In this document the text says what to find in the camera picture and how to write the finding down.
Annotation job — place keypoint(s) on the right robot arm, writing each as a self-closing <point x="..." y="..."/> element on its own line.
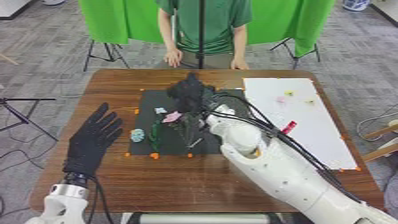
<point x="277" y="173"/>

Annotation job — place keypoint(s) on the pink flower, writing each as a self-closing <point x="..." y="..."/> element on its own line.
<point x="280" y="99"/>
<point x="172" y="117"/>

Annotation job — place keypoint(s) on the green sprig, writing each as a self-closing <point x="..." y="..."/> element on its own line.
<point x="154" y="135"/>

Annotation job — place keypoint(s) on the white flower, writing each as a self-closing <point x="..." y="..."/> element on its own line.
<point x="160" y="110"/>

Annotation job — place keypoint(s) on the pale grey bar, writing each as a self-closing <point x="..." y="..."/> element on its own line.
<point x="200" y="219"/>

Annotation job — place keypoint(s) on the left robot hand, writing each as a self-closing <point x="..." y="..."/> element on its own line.
<point x="90" y="140"/>

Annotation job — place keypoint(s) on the black tripod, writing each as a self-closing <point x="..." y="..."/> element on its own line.
<point x="19" y="116"/>

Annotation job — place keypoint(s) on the blue flower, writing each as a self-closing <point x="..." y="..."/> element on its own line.
<point x="137" y="135"/>

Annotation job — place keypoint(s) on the yellow flower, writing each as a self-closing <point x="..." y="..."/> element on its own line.
<point x="309" y="102"/>
<point x="288" y="92"/>

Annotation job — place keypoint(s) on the white sheet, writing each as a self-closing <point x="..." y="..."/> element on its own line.
<point x="295" y="126"/>

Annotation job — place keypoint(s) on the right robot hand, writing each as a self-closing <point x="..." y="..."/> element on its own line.
<point x="188" y="93"/>

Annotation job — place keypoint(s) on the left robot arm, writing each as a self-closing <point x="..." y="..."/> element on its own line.
<point x="62" y="203"/>

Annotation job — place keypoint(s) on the dark mat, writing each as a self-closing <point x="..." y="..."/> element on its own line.
<point x="170" y="140"/>

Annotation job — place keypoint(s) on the black cloth stand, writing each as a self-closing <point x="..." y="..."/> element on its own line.
<point x="293" y="53"/>
<point x="108" y="53"/>

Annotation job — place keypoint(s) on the person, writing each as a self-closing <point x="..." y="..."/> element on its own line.
<point x="206" y="26"/>

